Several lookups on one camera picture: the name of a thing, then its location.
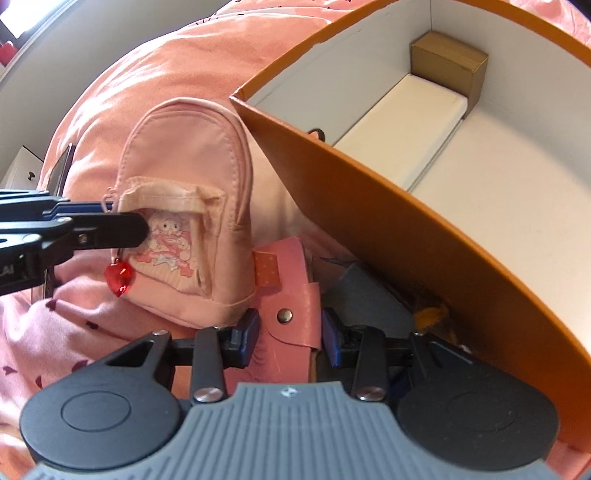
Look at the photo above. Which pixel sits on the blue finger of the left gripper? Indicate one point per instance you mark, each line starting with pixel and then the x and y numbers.
pixel 92 230
pixel 35 204

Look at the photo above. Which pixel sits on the orange cardboard storage box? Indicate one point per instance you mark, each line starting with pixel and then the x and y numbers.
pixel 498 226

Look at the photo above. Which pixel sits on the pink heart-print duvet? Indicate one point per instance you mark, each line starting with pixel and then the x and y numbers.
pixel 43 340

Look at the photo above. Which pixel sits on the white box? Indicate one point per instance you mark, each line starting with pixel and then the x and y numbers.
pixel 401 135

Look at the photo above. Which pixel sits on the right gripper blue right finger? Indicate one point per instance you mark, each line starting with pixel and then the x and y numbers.
pixel 360 350

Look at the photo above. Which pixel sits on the dark grey box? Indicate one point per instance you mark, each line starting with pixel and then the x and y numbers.
pixel 359 299

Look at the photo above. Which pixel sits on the pink mini backpack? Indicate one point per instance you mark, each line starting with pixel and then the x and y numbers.
pixel 186 169

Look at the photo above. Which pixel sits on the red heart charm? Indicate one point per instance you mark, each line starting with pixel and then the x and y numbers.
pixel 119 276

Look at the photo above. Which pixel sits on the window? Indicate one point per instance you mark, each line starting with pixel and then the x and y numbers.
pixel 28 29

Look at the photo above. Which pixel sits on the pink snap wallet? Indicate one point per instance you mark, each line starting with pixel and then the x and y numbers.
pixel 289 306

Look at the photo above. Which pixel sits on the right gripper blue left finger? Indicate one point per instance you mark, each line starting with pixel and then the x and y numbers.
pixel 217 349

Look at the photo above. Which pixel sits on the brown bear plush keychain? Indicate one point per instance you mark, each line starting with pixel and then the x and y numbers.
pixel 438 321

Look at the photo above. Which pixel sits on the small gold cardboard box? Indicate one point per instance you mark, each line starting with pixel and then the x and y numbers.
pixel 451 63

